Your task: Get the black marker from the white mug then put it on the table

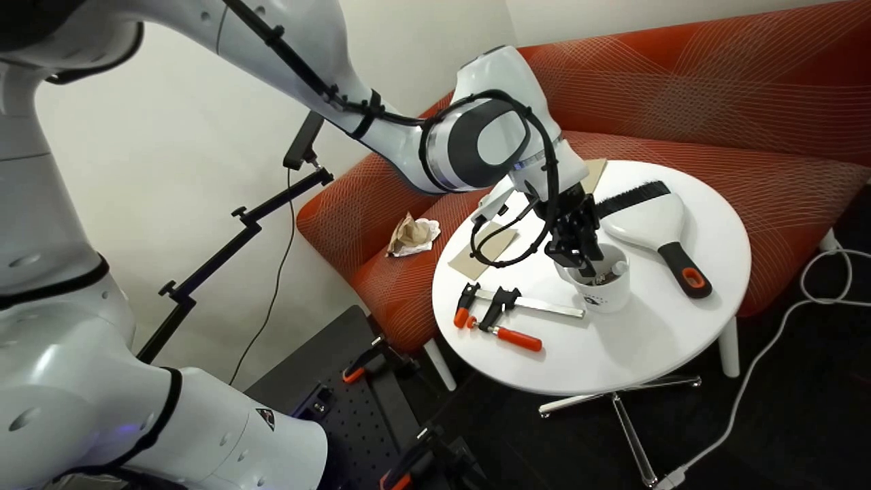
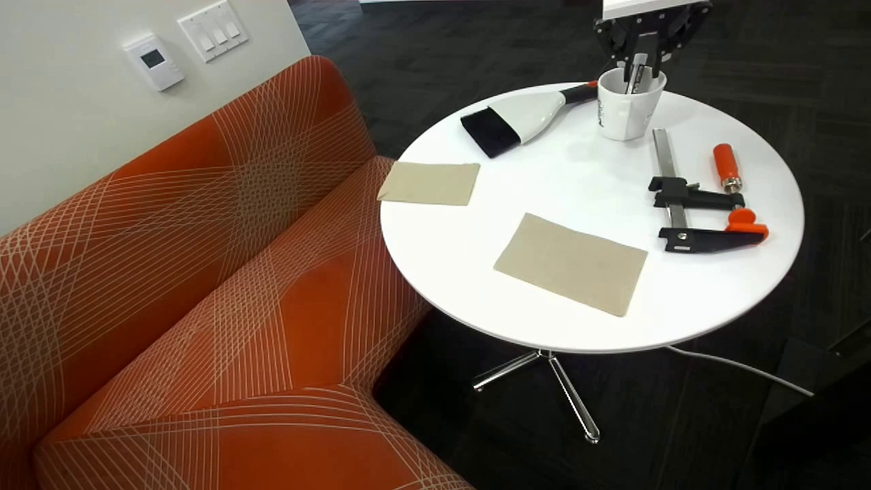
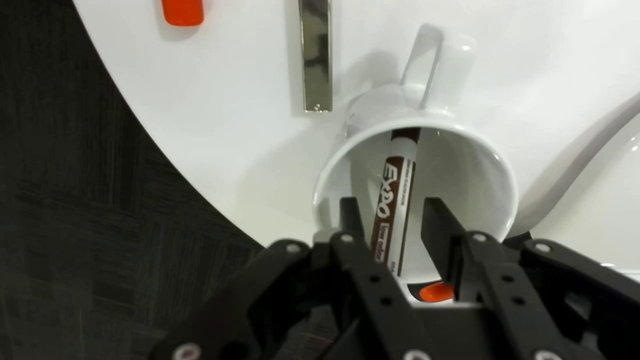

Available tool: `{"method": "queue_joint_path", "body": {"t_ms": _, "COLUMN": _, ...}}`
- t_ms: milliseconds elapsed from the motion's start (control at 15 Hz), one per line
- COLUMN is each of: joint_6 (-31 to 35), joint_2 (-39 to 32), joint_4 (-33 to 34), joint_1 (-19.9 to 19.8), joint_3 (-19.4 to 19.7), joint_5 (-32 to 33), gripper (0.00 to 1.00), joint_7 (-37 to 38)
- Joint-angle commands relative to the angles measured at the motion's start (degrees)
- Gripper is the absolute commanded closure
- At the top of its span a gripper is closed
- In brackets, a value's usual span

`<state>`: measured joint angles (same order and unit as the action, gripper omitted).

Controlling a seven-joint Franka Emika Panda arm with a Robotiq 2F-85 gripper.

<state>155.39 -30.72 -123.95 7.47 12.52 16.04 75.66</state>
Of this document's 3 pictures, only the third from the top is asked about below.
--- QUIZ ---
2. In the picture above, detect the white ceramic mug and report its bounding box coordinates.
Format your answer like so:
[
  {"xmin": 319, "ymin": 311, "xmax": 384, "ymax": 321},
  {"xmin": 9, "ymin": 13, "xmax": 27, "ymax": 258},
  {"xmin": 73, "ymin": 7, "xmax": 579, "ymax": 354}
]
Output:
[{"xmin": 310, "ymin": 21, "xmax": 520, "ymax": 305}]

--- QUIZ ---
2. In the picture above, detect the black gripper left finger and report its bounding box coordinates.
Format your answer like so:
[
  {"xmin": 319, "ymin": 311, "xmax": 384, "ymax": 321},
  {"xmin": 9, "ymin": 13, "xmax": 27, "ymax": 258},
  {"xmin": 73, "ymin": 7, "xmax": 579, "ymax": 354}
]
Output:
[{"xmin": 148, "ymin": 195, "xmax": 436, "ymax": 360}]

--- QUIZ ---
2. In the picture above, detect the small orange piece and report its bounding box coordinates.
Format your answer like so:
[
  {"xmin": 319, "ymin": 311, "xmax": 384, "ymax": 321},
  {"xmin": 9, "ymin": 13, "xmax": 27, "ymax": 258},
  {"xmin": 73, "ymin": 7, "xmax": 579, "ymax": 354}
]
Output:
[{"xmin": 417, "ymin": 279, "xmax": 459, "ymax": 303}]

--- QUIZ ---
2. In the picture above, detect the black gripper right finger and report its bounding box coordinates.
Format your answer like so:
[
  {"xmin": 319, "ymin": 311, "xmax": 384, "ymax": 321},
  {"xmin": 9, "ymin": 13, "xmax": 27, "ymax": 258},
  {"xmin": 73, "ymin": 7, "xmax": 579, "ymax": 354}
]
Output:
[{"xmin": 422, "ymin": 197, "xmax": 640, "ymax": 360}]

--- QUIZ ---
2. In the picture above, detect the black Expo marker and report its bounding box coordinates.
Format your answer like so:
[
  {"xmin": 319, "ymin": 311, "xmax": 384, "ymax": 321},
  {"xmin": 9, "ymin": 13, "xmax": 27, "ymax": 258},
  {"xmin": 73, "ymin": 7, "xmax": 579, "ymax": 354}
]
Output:
[{"xmin": 368, "ymin": 126, "xmax": 424, "ymax": 278}]

